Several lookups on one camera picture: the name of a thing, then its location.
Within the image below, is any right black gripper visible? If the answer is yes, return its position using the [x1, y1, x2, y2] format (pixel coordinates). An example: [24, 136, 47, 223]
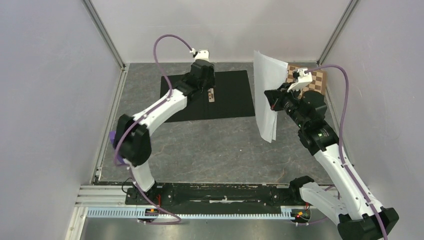
[265, 81, 307, 128]

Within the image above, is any white paper sheet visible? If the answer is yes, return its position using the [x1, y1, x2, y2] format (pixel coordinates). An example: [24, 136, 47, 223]
[253, 50, 290, 144]

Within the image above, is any black blue file folder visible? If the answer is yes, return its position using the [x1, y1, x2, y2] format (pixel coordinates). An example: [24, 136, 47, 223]
[166, 70, 255, 123]

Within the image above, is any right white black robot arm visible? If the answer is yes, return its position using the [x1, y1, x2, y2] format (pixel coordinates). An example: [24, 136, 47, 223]
[264, 84, 399, 240]

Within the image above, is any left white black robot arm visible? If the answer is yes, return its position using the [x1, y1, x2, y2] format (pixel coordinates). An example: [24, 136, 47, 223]
[113, 59, 215, 204]

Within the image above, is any wooden chessboard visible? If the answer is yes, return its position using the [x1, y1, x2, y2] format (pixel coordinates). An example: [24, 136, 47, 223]
[286, 63, 327, 99]

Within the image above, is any purple stapler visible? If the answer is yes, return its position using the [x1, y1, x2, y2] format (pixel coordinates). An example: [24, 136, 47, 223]
[108, 130, 116, 149]

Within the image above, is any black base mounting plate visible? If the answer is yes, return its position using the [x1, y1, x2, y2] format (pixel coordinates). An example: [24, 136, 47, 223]
[125, 182, 311, 215]

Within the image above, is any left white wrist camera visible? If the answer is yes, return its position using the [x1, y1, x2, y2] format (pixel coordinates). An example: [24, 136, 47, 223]
[189, 48, 210, 62]

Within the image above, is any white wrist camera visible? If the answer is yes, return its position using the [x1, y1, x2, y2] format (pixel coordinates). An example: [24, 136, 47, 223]
[287, 67, 313, 92]
[189, 48, 210, 62]

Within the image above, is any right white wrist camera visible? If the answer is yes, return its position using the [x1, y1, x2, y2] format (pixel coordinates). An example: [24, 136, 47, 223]
[287, 67, 313, 92]

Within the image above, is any white slotted cable duct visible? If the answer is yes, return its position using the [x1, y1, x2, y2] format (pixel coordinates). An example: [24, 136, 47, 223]
[87, 207, 295, 221]

